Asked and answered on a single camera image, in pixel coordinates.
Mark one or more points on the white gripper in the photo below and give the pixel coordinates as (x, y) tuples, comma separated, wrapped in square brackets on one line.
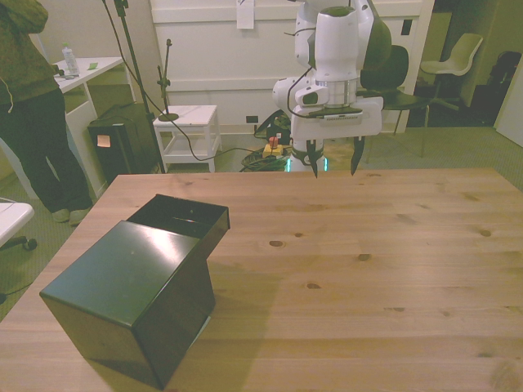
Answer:
[(367, 120)]

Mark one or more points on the black metal drawer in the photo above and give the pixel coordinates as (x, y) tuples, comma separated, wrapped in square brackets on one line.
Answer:
[(192, 216)]

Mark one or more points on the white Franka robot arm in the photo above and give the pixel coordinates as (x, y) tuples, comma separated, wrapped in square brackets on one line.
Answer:
[(335, 49)]

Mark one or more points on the black metal drawer cabinet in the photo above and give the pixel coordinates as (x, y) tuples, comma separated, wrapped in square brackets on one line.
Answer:
[(122, 286)]

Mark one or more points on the yellow red emergency stop button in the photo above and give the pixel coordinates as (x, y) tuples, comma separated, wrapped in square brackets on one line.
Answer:
[(274, 148)]

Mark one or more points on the black control box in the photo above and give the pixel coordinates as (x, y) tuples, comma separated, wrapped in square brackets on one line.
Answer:
[(278, 124)]

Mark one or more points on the black shell chair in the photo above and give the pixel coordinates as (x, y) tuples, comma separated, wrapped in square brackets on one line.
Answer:
[(402, 98)]

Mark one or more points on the white side table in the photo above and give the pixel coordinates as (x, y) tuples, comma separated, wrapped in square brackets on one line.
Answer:
[(196, 116)]

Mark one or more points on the white shell chair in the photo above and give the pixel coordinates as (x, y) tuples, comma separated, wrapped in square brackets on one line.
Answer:
[(453, 59)]

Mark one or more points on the short black microphone stand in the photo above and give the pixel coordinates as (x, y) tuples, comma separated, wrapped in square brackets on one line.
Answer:
[(166, 81)]

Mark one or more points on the tall black tripod stand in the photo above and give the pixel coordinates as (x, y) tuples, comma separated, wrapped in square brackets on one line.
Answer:
[(132, 57)]

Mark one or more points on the orange sticky note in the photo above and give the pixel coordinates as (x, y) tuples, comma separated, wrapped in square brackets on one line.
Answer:
[(103, 141)]

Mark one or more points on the green paper note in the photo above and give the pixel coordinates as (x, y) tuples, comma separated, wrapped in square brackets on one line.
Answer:
[(93, 65)]

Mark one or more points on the clear plastic bottle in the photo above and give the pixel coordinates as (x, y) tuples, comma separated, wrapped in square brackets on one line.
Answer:
[(69, 61)]

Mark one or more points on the person in dark clothes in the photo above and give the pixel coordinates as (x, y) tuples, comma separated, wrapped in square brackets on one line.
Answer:
[(28, 102)]

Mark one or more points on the white office chair with casters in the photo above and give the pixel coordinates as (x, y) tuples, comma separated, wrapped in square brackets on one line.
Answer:
[(14, 214)]

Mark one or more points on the silver wrist camera bar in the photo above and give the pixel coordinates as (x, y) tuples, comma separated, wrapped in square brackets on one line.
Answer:
[(339, 115)]

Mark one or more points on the black wall switch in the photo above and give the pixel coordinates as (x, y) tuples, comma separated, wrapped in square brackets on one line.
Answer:
[(406, 27)]

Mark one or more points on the white paper sheet on wall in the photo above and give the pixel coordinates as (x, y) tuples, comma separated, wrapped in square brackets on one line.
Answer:
[(245, 14)]

